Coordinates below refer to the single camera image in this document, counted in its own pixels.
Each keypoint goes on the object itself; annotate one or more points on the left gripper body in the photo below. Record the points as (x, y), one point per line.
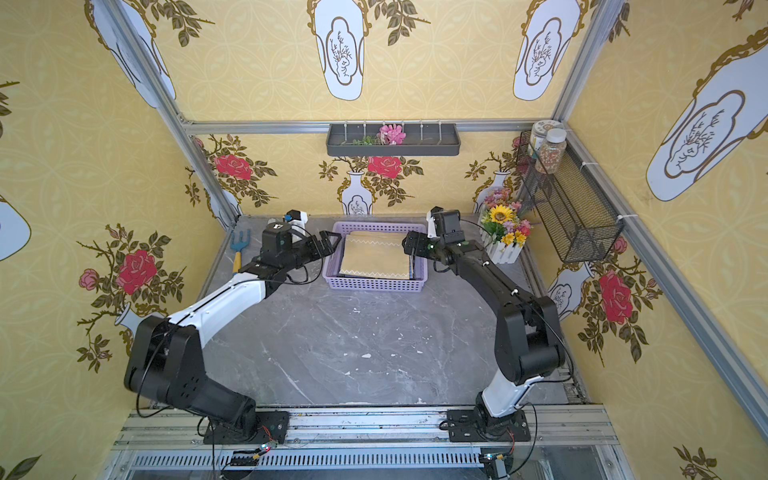
(321, 246)

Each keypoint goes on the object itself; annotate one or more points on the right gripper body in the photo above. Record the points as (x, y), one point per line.
(417, 244)

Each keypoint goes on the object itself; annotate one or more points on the tan pillowcase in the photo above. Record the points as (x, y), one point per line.
(377, 255)

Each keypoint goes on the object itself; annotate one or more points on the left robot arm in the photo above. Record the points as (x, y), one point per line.
(166, 362)

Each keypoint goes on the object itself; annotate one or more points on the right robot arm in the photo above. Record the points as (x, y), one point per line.
(528, 344)

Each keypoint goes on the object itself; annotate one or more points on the lilac plastic basket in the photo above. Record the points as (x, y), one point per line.
(419, 266)

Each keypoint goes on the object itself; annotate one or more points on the blue yellow garden fork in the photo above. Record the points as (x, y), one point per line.
(238, 243)

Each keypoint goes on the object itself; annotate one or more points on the flower box white fence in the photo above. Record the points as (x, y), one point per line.
(503, 232)

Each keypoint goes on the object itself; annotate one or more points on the pink artificial flower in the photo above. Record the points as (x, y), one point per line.
(391, 134)

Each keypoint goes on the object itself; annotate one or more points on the glass jar front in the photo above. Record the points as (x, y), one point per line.
(551, 151)

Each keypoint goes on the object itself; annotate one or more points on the glass jar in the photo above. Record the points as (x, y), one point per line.
(551, 151)
(539, 132)

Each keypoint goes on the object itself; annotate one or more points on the glass jar back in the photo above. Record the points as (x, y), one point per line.
(539, 132)

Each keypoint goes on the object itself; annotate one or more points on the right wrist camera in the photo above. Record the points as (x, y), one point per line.
(431, 222)

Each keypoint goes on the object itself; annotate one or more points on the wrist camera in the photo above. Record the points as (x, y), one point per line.
(297, 220)
(431, 222)

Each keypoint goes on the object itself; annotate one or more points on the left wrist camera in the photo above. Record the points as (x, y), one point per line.
(297, 220)

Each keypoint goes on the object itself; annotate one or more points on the grey wall tray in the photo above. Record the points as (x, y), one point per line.
(371, 139)

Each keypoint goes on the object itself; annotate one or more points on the black wire mesh shelf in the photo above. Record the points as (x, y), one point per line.
(581, 222)

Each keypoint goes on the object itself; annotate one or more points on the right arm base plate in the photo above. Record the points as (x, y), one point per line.
(477, 426)

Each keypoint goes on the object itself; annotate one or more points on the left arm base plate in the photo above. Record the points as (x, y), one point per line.
(270, 427)

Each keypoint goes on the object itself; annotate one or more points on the aluminium rail frame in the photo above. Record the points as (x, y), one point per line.
(567, 441)

